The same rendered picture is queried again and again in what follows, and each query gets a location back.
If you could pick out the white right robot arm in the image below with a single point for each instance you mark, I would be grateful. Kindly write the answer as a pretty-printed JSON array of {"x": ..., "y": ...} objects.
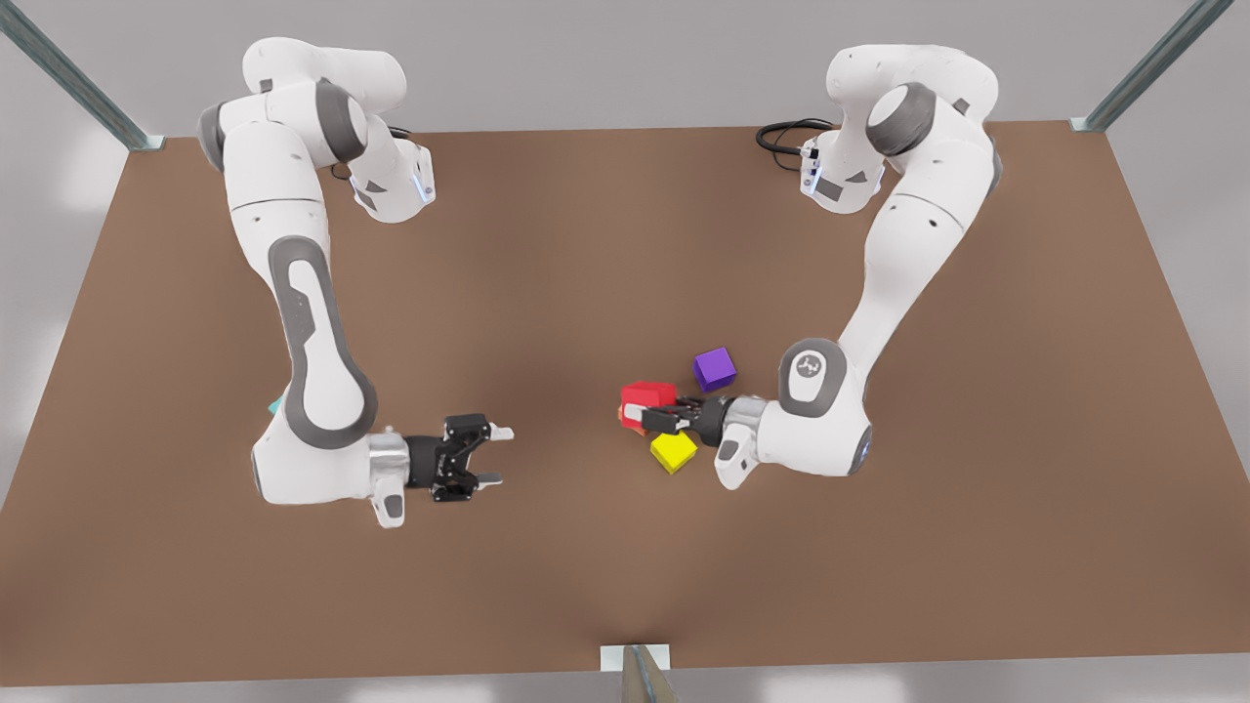
[{"x": 312, "y": 381}]

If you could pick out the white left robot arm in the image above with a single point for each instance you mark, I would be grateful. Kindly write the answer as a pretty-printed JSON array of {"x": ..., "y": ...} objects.
[{"x": 908, "y": 264}]

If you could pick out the silver frame post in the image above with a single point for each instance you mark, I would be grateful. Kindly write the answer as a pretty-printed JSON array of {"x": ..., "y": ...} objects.
[
  {"x": 68, "y": 73},
  {"x": 1152, "y": 63},
  {"x": 640, "y": 674}
]

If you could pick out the yellow wooden cube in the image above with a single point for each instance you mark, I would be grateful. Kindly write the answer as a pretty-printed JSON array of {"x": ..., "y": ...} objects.
[{"x": 674, "y": 451}]

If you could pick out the red wooden cube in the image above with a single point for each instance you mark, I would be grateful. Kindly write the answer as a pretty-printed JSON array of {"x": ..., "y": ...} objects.
[{"x": 648, "y": 393}]

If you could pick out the teal wooden cube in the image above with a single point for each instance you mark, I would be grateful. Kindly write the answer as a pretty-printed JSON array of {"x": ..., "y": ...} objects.
[{"x": 276, "y": 406}]

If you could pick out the purple wooden cube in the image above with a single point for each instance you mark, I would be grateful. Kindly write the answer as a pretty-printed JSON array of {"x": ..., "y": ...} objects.
[{"x": 715, "y": 368}]

